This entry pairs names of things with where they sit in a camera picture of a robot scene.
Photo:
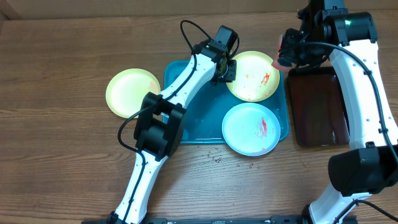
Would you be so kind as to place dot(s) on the black rectangular tray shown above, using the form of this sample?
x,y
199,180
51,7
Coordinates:
x,y
318,109

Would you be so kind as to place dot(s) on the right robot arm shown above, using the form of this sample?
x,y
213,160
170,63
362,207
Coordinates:
x,y
349,41

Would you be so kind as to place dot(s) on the teal plastic tray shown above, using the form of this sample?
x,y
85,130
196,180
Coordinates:
x,y
206,111

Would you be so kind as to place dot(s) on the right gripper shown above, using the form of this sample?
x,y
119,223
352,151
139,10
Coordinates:
x,y
286,58

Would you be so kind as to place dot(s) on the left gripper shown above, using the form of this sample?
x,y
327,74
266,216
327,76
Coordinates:
x,y
231,74

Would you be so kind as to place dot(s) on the yellow plate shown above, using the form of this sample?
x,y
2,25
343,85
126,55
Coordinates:
x,y
256,78
126,91

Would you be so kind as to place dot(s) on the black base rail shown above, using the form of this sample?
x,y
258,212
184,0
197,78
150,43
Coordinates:
x,y
276,219

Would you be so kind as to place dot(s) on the light blue plate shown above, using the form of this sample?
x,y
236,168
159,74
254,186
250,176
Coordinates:
x,y
251,129

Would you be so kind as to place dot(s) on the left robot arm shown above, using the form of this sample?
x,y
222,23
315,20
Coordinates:
x,y
155,131

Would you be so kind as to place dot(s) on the yellow plate top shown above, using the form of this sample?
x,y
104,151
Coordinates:
x,y
256,78

